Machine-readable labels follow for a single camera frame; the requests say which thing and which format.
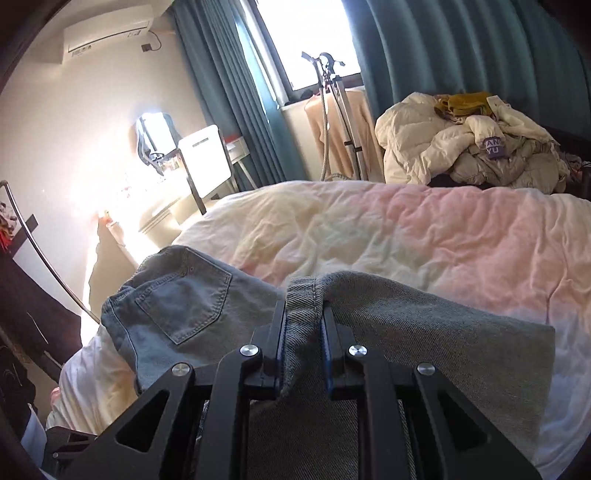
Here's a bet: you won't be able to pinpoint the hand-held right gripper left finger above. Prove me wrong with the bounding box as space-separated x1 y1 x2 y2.
46 300 289 480

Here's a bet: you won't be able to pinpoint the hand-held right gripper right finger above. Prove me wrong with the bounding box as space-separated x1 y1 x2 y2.
321 305 543 480

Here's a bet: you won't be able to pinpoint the blue denim jeans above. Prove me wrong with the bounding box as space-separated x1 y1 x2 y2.
100 246 557 480

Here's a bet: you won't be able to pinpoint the dark hanging clothes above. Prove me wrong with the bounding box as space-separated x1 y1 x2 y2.
0 256 85 372

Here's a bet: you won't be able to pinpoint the pastel tie-dye duvet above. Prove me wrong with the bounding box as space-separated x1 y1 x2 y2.
46 179 591 472

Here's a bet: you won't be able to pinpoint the white chair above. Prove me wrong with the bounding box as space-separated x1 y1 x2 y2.
178 124 237 216

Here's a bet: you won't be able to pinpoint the beige hanging sweater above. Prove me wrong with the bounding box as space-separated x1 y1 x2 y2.
304 88 387 184

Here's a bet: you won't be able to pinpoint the white puffer jacket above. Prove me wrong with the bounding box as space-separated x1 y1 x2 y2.
375 91 555 186

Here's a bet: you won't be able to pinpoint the garment steamer stand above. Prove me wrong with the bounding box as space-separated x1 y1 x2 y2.
301 52 371 182

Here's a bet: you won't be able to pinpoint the lit vanity mirror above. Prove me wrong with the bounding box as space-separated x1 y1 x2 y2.
135 112 182 170

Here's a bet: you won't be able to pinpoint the narrow teal curtain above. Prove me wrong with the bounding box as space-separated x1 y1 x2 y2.
173 0 290 186

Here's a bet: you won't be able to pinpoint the grey jacket with purple label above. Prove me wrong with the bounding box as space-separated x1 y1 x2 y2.
450 133 572 193

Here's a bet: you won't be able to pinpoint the mustard yellow garment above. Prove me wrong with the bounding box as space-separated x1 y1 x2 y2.
434 91 496 119

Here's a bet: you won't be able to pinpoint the small patterned cloth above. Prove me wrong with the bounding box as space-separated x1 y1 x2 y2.
560 151 585 182

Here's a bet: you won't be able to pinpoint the dark framed window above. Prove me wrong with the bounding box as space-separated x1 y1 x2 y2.
240 0 364 94

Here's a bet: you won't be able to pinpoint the black sofa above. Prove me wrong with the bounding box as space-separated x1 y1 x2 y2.
427 124 591 200

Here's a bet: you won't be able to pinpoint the wide teal curtain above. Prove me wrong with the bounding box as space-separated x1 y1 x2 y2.
344 0 591 136

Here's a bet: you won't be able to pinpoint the white air conditioner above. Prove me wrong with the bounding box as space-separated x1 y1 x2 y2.
62 6 154 57

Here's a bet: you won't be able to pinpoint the metal clothes rack rail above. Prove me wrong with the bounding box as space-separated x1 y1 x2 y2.
0 180 101 315

